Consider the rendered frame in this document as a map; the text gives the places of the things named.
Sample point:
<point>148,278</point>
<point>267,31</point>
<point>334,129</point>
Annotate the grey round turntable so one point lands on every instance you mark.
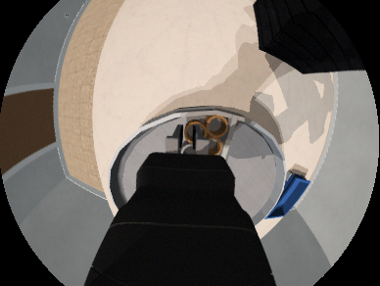
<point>259,173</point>

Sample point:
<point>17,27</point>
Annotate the blue plastic crate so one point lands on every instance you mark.
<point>293,190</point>

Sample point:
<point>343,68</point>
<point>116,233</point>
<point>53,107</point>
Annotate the bronze bushing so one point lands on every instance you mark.
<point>220,132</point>
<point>189,123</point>
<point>217,148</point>

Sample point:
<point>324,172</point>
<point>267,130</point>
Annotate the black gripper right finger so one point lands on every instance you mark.
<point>200,144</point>

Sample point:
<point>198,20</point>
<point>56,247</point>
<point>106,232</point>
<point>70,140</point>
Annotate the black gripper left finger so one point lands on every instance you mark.
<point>174,142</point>

